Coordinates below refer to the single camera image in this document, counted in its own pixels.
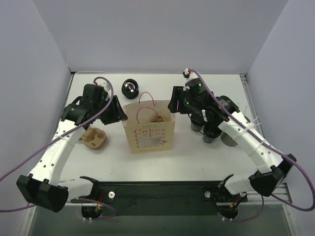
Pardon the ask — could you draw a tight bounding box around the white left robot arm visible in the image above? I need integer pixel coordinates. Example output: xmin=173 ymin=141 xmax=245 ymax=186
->
xmin=16 ymin=82 xmax=127 ymax=212

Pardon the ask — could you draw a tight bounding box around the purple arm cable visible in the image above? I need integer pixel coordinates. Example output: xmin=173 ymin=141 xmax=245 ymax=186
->
xmin=190 ymin=69 xmax=315 ymax=222
xmin=0 ymin=77 xmax=118 ymax=219

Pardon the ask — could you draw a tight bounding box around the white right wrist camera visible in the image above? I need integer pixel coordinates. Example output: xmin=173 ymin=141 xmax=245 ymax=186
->
xmin=183 ymin=68 xmax=196 ymax=82

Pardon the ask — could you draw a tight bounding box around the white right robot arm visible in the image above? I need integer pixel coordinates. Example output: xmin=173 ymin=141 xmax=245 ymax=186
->
xmin=168 ymin=78 xmax=292 ymax=201

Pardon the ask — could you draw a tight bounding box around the aluminium frame rail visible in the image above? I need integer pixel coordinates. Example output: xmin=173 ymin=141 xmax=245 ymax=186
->
xmin=28 ymin=183 xmax=293 ymax=207

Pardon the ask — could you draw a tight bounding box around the black paper coffee cup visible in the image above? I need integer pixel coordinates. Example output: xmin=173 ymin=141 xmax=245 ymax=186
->
xmin=190 ymin=114 xmax=205 ymax=132

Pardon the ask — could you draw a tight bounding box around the grey cylindrical utensil holder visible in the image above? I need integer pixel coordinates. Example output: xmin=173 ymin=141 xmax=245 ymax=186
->
xmin=220 ymin=132 xmax=238 ymax=147

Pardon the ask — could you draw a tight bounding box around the pink cream paper bag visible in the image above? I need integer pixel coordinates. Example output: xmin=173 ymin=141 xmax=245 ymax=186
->
xmin=123 ymin=97 xmax=176 ymax=154

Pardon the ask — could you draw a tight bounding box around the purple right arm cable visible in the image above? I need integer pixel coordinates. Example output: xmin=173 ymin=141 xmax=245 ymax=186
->
xmin=190 ymin=69 xmax=315 ymax=222

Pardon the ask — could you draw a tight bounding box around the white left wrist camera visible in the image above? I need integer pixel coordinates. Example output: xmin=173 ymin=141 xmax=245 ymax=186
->
xmin=99 ymin=83 xmax=112 ymax=97

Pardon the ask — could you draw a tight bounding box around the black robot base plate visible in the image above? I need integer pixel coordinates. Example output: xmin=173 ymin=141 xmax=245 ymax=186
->
xmin=72 ymin=181 xmax=247 ymax=219

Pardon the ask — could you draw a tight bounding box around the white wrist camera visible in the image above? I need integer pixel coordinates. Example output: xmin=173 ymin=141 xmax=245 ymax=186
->
xmin=99 ymin=83 xmax=112 ymax=97
xmin=183 ymin=68 xmax=196 ymax=82

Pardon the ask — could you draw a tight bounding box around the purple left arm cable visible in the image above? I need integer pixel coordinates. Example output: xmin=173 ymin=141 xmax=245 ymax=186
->
xmin=0 ymin=77 xmax=118 ymax=219

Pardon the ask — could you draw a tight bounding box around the stack of black cup lids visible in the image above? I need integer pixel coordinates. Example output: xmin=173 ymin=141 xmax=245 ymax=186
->
xmin=121 ymin=79 xmax=139 ymax=99

